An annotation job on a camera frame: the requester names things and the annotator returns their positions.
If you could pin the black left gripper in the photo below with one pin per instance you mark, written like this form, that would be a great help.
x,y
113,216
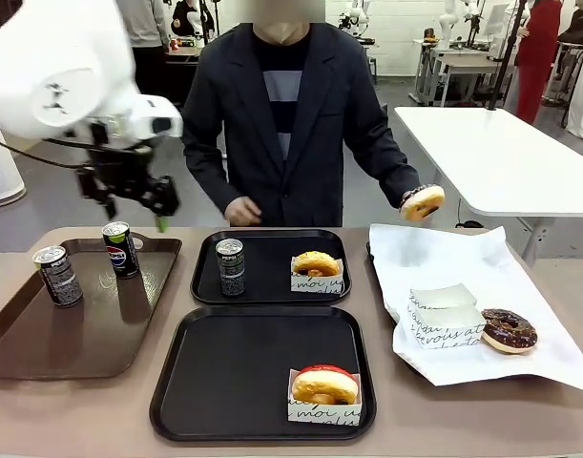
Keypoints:
x,y
157,195

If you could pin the black Pepsi can showing logo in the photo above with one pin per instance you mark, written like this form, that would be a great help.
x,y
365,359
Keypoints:
x,y
121,253

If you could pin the black patterned Pepsi can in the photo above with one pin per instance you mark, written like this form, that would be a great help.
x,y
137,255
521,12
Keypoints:
x,y
231,269
59,279

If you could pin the yellow glazed donut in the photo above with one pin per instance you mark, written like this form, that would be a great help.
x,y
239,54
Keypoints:
x,y
315,262

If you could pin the red glazed donut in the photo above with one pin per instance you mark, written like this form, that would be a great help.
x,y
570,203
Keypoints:
x,y
324,386

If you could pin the chocolate-topped plain donut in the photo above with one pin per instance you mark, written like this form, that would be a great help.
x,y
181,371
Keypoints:
x,y
424,202

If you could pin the person's right forearm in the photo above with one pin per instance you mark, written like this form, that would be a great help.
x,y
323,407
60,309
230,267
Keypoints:
x,y
210,181

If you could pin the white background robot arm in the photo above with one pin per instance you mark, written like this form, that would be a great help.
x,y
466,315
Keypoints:
x,y
447,21
355,16

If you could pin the person's left forearm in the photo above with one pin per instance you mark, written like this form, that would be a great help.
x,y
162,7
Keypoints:
x,y
391,167

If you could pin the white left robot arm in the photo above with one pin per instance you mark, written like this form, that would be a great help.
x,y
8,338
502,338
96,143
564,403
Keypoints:
x,y
57,67

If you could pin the person's right hand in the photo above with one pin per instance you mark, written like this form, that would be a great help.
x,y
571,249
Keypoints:
x,y
241,212

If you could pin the person's left hand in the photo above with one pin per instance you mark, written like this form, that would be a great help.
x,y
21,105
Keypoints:
x,y
405,195

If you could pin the black plastic serving tray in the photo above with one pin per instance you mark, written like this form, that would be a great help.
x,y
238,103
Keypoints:
x,y
267,272
234,377

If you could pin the brown plastic serving tray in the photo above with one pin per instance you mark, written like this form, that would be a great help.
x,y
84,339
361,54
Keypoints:
x,y
71,334

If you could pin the person in dark blazer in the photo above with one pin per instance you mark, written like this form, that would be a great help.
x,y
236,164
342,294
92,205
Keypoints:
x,y
281,143

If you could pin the dark background work table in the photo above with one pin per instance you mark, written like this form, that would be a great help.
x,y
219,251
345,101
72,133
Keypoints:
x,y
183,57

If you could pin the person in grey sweater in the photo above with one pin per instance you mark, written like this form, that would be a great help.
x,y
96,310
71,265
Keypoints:
x,y
148,24

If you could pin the white paper sheet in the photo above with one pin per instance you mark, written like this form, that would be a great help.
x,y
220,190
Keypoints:
x,y
434,262

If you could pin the large white table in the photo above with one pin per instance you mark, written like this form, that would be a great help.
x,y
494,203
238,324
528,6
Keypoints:
x,y
486,152

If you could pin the white background workbench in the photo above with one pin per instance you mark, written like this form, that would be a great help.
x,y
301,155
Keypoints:
x,y
463,62

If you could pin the chocolate sprinkled donut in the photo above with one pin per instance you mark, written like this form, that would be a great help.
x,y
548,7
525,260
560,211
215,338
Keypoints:
x,y
510,331

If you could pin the black stand pole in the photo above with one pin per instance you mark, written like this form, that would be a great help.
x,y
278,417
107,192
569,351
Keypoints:
x,y
505,52

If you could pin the person in red apron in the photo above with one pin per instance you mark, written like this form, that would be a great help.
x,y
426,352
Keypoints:
x,y
539,43

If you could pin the seated person in black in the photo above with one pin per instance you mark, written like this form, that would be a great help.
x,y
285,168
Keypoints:
x,y
579,28

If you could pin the white cylindrical pedestal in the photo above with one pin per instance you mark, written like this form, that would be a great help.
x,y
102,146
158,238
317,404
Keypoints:
x,y
2,176

